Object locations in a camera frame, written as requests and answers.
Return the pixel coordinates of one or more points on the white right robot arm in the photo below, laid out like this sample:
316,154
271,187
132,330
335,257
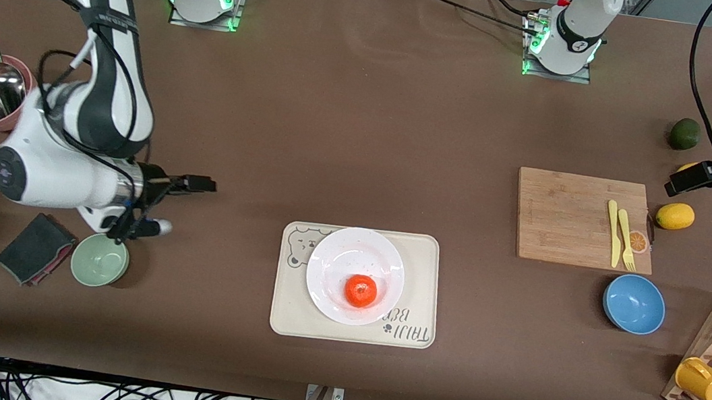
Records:
47,169

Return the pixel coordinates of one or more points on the yellow lemon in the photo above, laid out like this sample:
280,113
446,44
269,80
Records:
675,216
687,166

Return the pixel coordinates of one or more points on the white round plate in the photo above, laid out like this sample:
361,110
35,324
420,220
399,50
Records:
349,253

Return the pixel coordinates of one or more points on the pink cloth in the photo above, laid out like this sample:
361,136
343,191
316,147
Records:
60,259

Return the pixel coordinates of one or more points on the blue bowl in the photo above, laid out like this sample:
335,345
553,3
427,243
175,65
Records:
634,303

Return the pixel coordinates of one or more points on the yellow plastic knife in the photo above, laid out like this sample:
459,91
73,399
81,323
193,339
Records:
614,238

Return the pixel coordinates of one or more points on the beige bear print tray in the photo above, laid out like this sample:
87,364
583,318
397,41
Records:
422,269

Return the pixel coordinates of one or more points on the orange slice tag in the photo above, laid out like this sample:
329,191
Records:
640,242

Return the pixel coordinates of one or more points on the pale green bowl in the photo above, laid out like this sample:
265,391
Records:
99,263

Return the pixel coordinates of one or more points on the metal table edge bracket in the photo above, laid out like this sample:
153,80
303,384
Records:
338,398

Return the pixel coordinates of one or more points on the wooden cutting board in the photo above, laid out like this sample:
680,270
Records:
557,218

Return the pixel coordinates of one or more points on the dark grey cloth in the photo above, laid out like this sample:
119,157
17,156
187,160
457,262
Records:
34,245

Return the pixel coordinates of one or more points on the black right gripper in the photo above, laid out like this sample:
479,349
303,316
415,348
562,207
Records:
155,178

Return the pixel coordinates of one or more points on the metal scoop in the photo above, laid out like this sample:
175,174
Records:
1,88

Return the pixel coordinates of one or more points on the yellow plastic fork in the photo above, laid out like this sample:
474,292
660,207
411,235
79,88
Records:
626,237

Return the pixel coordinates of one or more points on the yellow mug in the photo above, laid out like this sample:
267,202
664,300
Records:
704,382

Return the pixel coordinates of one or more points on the dark green avocado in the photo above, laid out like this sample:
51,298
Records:
684,134

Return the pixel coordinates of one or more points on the orange mandarin fruit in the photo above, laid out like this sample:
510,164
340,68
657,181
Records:
361,291

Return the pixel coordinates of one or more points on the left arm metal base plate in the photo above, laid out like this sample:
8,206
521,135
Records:
581,78

